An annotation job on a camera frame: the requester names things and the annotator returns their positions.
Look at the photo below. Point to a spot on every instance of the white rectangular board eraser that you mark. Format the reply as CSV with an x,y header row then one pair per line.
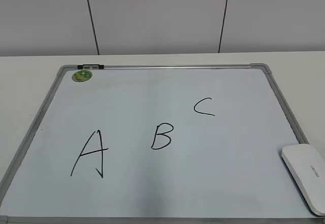
x,y
306,166

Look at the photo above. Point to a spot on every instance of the round green magnet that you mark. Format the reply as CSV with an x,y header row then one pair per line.
x,y
82,76

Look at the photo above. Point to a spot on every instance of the white board with grey frame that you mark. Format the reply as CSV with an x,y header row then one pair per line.
x,y
154,144

